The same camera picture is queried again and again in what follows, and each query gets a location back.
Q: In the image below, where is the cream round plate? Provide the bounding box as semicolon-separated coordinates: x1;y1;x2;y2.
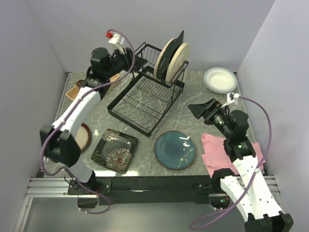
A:
203;67;238;85

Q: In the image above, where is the pink cloth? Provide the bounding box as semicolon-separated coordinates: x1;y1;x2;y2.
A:
201;133;266;178

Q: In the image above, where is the black wire dish rack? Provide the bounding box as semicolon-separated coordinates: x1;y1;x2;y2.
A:
107;43;189;137

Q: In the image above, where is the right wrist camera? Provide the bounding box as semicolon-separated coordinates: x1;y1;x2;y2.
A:
222;92;240;108

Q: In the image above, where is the beige front plate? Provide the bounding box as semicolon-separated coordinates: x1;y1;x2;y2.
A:
165;43;190;84

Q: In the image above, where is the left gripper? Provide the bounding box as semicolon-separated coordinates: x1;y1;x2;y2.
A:
105;45;148;78

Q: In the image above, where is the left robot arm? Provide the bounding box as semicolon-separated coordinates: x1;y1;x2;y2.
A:
40;47;147;194

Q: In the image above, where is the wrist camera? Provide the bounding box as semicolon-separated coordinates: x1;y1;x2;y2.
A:
222;92;240;108
106;32;126;54

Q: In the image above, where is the purple cable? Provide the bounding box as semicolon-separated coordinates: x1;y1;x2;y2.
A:
40;29;136;215
189;95;272;231

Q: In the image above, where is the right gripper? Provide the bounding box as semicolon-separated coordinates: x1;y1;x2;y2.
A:
188;98;233;139

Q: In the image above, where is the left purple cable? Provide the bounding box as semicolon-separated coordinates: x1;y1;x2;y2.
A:
40;29;136;215

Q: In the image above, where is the teal brown rimmed plate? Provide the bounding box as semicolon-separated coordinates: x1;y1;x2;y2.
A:
154;130;196;171

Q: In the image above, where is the white fluted plate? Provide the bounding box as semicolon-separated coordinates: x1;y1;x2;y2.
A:
205;83;237;94

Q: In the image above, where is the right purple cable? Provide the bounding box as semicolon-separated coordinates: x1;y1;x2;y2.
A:
189;95;272;231

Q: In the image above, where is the round red rimmed plate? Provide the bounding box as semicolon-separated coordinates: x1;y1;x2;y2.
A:
75;123;92;152

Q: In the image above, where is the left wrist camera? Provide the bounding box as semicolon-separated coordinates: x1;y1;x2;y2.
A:
106;32;126;54

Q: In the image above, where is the wooden compartment tray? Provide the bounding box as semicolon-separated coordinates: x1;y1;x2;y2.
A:
65;74;121;101

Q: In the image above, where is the black base bar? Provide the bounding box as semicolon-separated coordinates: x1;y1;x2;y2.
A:
67;175;225;208

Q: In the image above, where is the black square floral plate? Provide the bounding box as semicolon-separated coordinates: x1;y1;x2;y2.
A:
91;129;139;174

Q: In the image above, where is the brown beaded bundle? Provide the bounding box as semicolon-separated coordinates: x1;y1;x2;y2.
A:
76;80;83;87

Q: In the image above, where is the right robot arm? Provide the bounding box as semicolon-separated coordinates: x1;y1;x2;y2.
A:
188;99;294;232

